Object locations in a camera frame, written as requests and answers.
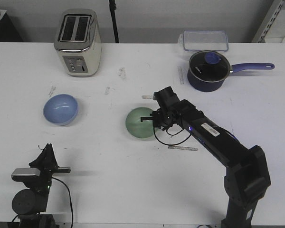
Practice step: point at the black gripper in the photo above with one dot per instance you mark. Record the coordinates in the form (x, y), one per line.
(45, 160)
(165, 118)

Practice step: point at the green bowl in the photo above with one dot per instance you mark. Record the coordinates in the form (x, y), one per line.
(137, 128)

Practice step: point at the blue bowl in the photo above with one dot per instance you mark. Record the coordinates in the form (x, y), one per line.
(61, 109)

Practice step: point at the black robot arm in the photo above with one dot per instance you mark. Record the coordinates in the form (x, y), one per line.
(30, 204)
(247, 176)

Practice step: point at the dark blue saucepan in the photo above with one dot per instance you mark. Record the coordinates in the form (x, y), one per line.
(212, 86)

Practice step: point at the glass pot lid blue knob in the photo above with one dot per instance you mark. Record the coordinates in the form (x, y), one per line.
(209, 66)

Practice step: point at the clear plastic food container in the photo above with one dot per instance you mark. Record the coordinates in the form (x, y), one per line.
(197, 40)

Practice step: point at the cream two-slot toaster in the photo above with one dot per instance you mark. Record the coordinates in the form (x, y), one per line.
(78, 42)

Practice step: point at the black tripod pole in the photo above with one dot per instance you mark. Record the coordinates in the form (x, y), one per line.
(112, 8)

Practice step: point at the grey metal shelf rack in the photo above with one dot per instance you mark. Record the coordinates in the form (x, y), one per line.
(272, 27)

